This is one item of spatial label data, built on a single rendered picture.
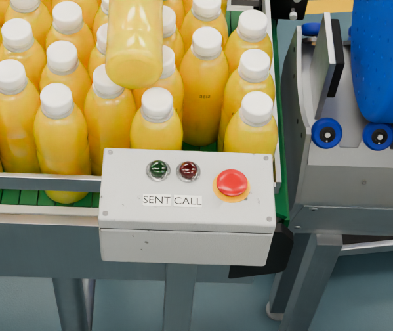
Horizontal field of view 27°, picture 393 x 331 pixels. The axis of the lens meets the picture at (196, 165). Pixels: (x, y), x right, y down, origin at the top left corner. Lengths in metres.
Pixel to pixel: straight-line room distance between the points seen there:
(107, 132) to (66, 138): 0.06
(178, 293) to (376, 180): 0.35
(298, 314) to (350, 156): 0.59
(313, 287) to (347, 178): 0.43
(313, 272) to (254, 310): 0.55
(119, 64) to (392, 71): 0.34
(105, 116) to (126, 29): 0.12
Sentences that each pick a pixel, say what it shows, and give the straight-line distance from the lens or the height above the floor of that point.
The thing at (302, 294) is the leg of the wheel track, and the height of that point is 0.43.
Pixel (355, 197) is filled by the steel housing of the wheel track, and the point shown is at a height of 0.85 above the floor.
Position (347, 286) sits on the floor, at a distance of 2.17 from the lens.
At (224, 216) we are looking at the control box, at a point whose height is 1.10.
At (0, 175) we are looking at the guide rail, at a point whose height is 0.98.
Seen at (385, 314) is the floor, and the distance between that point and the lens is 2.16.
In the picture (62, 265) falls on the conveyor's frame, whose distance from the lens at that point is 1.26.
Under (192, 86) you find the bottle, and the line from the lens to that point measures 1.12.
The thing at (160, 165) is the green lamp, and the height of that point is 1.11.
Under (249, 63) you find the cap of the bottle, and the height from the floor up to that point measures 1.10.
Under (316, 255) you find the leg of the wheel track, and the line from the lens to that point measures 1.51.
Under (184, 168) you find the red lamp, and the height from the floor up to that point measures 1.11.
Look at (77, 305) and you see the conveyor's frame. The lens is 1.41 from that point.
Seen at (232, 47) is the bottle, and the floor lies 1.06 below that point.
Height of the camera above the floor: 1.89
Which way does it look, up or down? 55 degrees down
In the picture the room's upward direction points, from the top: 6 degrees clockwise
